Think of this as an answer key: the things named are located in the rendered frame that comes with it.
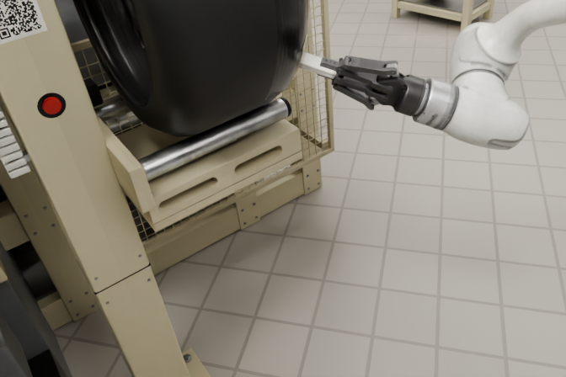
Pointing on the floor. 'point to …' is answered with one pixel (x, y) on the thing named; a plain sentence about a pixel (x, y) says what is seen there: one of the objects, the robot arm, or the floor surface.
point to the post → (82, 180)
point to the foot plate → (194, 364)
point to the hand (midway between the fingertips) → (318, 65)
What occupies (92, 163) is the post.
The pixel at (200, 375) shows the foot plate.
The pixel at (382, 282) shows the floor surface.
